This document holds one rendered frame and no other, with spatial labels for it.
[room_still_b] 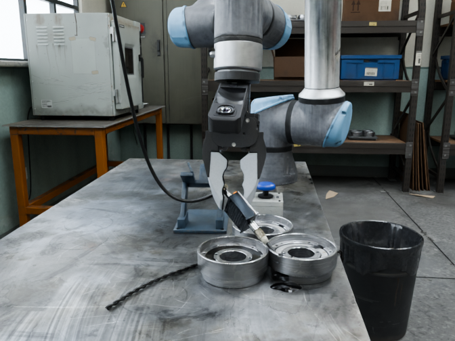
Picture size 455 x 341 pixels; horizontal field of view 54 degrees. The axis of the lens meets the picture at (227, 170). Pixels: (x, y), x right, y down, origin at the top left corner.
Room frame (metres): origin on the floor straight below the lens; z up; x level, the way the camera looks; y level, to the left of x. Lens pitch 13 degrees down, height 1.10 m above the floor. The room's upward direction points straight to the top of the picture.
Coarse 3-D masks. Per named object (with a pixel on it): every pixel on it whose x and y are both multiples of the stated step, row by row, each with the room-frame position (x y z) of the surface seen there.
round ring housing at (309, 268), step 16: (272, 240) 0.66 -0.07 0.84; (288, 240) 0.68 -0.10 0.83; (304, 240) 0.68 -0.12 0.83; (320, 240) 0.66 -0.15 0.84; (272, 256) 0.60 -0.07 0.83; (288, 256) 0.61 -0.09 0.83; (304, 256) 0.65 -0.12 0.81; (336, 256) 0.61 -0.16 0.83; (272, 272) 0.62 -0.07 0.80; (288, 272) 0.58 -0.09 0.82; (304, 272) 0.58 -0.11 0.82; (320, 272) 0.58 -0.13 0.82
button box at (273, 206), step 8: (256, 192) 0.91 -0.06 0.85; (256, 200) 0.85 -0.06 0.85; (264, 200) 0.85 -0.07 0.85; (272, 200) 0.85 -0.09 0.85; (280, 200) 0.85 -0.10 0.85; (256, 208) 0.84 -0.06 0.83; (264, 208) 0.84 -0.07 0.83; (272, 208) 0.84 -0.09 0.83; (280, 208) 0.84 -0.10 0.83; (280, 216) 0.84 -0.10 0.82
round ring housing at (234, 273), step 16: (208, 240) 0.65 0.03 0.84; (224, 240) 0.66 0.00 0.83; (240, 240) 0.66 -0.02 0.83; (256, 240) 0.65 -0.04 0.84; (224, 256) 0.63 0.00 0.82; (240, 256) 0.63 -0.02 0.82; (208, 272) 0.58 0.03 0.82; (224, 272) 0.57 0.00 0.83; (240, 272) 0.57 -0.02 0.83; (256, 272) 0.58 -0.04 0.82
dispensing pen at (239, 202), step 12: (228, 192) 0.67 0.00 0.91; (228, 204) 0.66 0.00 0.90; (240, 204) 0.64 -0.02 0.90; (228, 216) 0.67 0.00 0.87; (240, 216) 0.64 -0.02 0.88; (252, 216) 0.63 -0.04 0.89; (240, 228) 0.65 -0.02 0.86; (252, 228) 0.63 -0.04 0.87; (264, 240) 0.62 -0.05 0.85; (276, 252) 0.61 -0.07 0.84
